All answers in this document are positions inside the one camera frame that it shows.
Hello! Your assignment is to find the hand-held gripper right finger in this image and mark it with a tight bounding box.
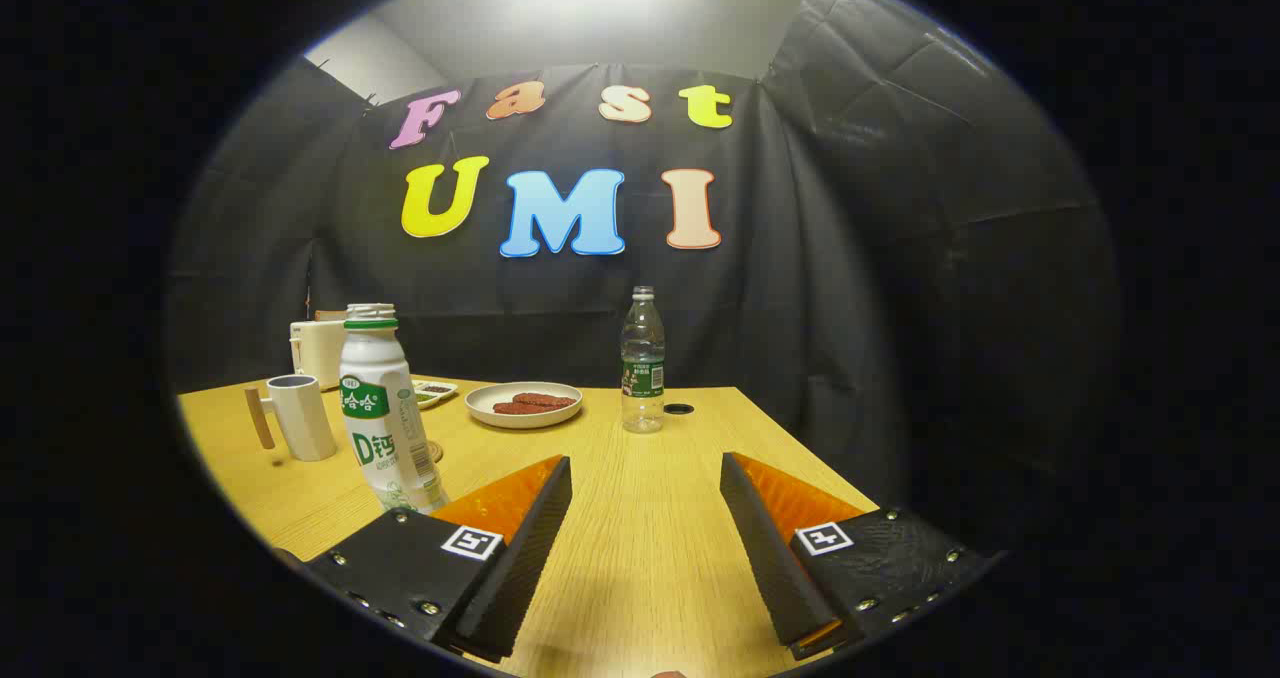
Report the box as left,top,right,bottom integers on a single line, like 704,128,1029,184
719,451,1004,662

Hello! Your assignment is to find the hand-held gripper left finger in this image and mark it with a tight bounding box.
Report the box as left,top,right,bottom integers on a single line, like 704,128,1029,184
300,455,574,664

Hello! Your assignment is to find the white juice bottle green label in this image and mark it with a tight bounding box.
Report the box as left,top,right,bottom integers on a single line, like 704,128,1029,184
338,303,451,515

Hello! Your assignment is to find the white cup wooden handle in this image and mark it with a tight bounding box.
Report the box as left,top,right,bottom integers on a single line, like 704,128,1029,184
245,374,339,462

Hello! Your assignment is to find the clear plastic water bottle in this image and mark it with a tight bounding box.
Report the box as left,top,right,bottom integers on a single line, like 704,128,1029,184
620,286,667,434

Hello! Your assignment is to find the wooden table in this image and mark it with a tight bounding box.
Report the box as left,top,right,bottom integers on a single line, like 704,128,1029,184
178,376,881,678

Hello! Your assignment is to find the round white plate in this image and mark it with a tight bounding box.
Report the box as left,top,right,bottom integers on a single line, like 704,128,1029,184
465,381,584,430

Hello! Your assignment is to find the cream toaster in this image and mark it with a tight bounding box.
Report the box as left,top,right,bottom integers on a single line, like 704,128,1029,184
290,310,349,391

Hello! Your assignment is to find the black backdrop cloth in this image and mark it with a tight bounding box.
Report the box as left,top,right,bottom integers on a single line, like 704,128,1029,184
165,0,1121,559

